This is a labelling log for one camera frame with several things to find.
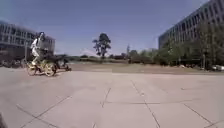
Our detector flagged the row of green trees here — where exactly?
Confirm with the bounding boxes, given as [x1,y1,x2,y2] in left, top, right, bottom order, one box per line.
[127,23,224,68]

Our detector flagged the brown dirt ground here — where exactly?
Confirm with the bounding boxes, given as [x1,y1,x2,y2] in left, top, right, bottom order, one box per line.
[68,62,224,75]

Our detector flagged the grey concrete slab plaza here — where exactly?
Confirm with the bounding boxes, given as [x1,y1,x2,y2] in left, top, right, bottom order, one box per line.
[0,66,224,128]

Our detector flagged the long grey multi-storey building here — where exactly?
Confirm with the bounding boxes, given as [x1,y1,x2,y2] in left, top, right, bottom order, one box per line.
[157,0,224,51]

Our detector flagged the person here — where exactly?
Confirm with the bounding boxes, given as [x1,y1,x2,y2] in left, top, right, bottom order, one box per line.
[30,31,46,68]

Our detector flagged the low grey glazed building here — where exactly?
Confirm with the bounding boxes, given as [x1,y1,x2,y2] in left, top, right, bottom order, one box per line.
[0,20,56,61]

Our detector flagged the tall lone tree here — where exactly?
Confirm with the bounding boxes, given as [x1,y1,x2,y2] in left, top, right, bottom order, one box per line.
[92,32,112,61]

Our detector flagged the yellow bicycle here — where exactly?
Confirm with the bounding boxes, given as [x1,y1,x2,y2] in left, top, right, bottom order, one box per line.
[25,57,58,78]

